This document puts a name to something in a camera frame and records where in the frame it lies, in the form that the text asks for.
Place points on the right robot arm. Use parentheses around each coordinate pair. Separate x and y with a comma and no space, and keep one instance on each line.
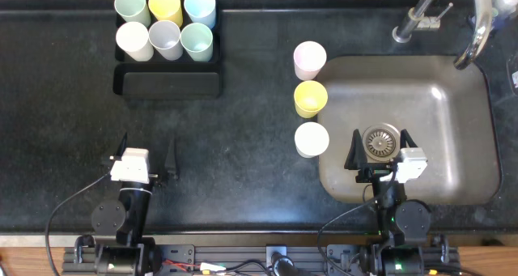
(412,219)

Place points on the steel tap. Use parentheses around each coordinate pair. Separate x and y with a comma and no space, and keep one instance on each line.
(483,29)

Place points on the grey cup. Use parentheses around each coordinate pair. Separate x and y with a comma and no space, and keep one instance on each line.
(164,35)

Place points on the green cup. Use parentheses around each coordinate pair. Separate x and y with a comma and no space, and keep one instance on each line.
(129,4)
(196,38)

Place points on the mounting rail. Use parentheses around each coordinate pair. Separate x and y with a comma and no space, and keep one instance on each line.
(243,260)

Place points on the black tray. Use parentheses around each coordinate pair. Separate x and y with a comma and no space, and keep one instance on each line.
(170,85)

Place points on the steel sink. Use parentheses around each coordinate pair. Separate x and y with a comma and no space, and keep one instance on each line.
(437,106)

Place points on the yellow cup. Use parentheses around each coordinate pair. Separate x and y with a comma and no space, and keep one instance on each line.
(310,96)
(164,5)

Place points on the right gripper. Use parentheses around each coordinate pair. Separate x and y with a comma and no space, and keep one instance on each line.
(370,174)

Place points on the blue soap bottle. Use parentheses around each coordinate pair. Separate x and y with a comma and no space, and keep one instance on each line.
(503,5)

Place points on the pink cup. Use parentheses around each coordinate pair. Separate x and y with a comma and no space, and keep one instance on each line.
(309,55)

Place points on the blue cup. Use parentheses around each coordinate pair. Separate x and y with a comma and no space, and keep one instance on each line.
(199,7)

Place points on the white cup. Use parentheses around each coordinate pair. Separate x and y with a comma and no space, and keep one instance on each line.
(131,37)
(311,138)

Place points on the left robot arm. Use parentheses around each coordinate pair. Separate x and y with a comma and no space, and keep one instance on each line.
(107,218)

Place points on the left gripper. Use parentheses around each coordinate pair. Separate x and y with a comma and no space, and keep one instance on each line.
(157,178)

